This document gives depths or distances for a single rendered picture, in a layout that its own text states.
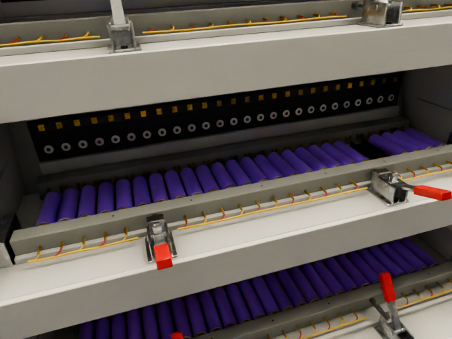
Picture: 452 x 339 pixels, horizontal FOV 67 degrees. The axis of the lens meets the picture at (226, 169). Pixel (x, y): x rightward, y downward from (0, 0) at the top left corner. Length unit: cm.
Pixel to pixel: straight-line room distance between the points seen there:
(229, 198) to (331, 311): 23
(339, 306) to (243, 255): 20
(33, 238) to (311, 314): 34
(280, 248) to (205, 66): 19
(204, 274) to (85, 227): 13
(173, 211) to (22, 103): 17
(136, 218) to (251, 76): 18
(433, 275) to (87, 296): 47
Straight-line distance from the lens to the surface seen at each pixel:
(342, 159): 48
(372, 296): 54
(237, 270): 36
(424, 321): 57
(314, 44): 36
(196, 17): 39
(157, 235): 34
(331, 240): 39
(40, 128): 48
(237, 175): 43
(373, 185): 45
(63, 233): 38
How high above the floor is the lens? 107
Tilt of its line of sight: 11 degrees down
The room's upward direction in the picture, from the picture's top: 8 degrees counter-clockwise
